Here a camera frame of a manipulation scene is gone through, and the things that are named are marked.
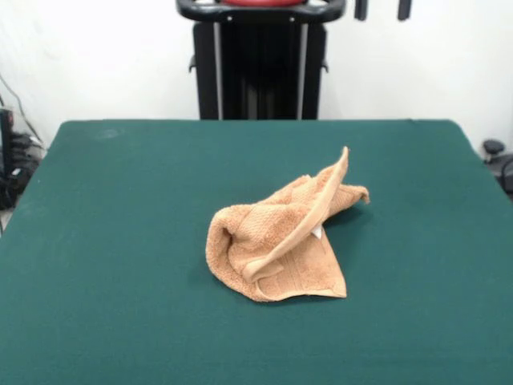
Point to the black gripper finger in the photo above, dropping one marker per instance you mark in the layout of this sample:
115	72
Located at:
403	9
360	8

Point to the orange terry towel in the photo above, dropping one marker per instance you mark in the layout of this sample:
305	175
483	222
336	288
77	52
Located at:
280	224

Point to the black office chair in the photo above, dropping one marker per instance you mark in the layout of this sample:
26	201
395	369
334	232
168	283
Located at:
501	164

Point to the dark green table cloth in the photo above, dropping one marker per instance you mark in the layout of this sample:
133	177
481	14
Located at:
120	301

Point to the black equipment stack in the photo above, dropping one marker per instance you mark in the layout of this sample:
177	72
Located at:
10	176

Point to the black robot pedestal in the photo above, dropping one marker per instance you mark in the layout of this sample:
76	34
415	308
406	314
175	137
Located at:
260	80

